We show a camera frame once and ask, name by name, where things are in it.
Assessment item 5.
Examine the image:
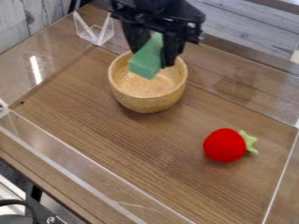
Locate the wooden brown bowl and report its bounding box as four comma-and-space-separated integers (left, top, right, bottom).
107, 52, 188, 113

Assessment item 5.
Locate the black metal table frame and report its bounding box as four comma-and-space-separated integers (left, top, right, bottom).
0, 176, 70, 224

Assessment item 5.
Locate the green foam block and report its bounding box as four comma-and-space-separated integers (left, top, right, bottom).
128, 33, 164, 80

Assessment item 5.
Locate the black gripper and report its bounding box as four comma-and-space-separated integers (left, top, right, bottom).
110, 0, 206, 68

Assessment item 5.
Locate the red plush strawberry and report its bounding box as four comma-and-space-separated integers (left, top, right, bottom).
203, 128, 258, 163

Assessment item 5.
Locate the clear acrylic enclosure wall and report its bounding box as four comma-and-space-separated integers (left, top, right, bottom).
0, 100, 195, 224

